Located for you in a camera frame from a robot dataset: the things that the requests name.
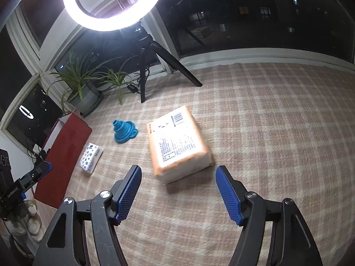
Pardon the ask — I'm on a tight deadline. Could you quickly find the plaid beige mat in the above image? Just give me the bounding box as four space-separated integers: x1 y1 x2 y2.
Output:
41 62 355 266

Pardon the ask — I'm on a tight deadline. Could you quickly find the white ring light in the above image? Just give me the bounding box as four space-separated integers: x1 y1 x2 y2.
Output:
63 0 159 32

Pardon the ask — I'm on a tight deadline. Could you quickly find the red cardboard box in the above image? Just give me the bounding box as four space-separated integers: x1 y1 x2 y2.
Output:
34 112 92 208

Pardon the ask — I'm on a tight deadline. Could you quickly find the dotted white tissue pack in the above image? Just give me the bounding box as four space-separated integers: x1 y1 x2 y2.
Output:
78 143 103 175

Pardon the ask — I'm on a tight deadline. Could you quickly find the black tripod stand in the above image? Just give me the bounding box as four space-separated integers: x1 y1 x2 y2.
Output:
132 23 203 103

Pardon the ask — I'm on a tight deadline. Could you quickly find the orange tissue pack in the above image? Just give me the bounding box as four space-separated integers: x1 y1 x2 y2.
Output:
147 105 215 184

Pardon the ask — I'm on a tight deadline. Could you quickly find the green potted spider plant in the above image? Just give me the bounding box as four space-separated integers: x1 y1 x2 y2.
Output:
44 52 135 117

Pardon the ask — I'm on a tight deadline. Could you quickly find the blue silicone funnel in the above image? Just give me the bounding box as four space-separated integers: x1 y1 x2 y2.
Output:
112 119 138 143

